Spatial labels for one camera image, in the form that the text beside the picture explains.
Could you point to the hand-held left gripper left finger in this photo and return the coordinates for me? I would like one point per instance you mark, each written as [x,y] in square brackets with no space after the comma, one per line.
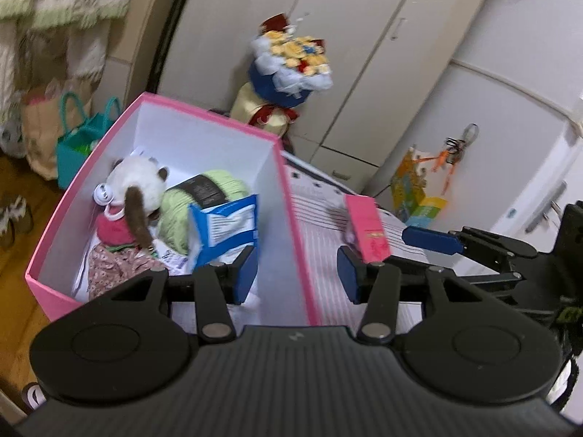
[246,273]

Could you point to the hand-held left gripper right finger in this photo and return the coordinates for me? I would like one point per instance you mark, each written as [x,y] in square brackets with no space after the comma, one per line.
[348,277]

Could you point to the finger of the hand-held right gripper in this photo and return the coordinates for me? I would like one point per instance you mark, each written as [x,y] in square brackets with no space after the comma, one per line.
[498,282]
[432,239]

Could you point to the blue tissue packet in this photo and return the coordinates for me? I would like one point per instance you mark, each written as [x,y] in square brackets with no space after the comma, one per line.
[227,227]

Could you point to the small pink box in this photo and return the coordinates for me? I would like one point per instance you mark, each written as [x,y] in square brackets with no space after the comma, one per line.
[364,223]

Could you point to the white tissue pack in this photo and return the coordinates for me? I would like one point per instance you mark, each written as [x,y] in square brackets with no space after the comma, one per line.
[175,261]

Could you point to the pink floral cloth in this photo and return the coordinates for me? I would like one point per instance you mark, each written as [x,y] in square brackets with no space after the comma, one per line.
[114,264]

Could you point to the large pink box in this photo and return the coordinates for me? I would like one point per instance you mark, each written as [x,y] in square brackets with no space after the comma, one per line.
[218,136]

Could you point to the white plush toy brown ears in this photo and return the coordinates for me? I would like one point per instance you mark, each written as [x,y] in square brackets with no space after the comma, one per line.
[136,177]

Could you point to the colourful paper bag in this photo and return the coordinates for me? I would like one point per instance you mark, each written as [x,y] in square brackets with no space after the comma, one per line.
[423,209]

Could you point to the green yarn ball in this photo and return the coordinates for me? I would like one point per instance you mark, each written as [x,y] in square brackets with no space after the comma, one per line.
[177,218]

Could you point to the white door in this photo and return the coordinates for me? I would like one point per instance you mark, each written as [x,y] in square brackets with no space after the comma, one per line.
[524,168]

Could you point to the beige wardrobe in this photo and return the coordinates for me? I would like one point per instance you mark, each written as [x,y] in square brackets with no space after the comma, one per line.
[364,77]

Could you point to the flower bouquet blue wrap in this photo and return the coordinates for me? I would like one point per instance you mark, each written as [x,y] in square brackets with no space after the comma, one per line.
[278,77]

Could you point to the teal bag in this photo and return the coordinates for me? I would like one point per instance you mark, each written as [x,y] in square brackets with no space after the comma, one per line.
[73,154]

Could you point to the pair of slippers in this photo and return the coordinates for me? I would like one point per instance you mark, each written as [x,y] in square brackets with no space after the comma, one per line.
[18,218]

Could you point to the brown paper bag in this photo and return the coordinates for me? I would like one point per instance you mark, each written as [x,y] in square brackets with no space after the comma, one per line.
[41,136]

